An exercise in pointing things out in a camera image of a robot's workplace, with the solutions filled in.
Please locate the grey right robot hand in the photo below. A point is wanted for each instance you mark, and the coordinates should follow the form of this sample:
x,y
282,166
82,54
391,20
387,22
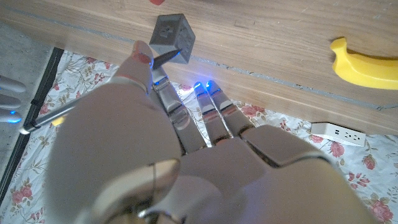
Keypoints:
x,y
9,101

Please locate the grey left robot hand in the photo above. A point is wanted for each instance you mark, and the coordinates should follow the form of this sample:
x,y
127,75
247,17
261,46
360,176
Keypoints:
x,y
186,174

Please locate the black mechanical pencil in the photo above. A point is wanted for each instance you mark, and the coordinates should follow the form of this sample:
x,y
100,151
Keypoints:
x,y
46,119

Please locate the grey block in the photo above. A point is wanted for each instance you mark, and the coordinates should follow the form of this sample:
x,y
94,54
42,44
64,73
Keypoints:
x,y
171,34

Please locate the red notebook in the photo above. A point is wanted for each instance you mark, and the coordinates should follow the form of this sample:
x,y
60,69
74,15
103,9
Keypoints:
x,y
157,2

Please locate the yellow toy banana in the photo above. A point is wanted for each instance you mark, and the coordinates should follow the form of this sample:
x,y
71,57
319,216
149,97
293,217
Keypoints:
x,y
363,73

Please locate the black backdrop stand pole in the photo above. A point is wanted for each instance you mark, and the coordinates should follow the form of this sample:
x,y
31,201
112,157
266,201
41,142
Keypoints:
x,y
34,105

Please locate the white power strip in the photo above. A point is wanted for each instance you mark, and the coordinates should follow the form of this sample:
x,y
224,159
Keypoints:
x,y
337,133

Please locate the floral backdrop cloth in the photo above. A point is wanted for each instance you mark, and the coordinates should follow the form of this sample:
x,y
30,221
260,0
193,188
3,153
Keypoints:
x,y
357,165

